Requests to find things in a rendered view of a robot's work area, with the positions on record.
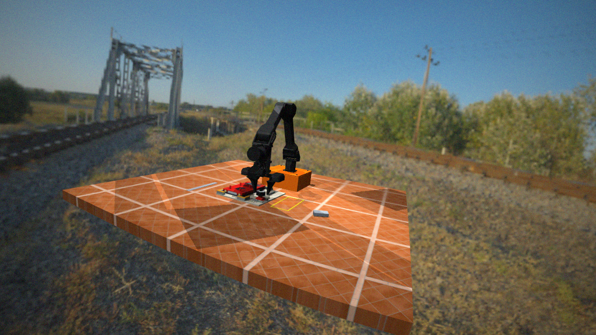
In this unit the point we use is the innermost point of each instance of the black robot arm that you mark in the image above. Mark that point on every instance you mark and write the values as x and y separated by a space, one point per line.
265 136

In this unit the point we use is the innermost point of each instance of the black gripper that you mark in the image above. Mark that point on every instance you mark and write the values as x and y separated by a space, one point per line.
275 177

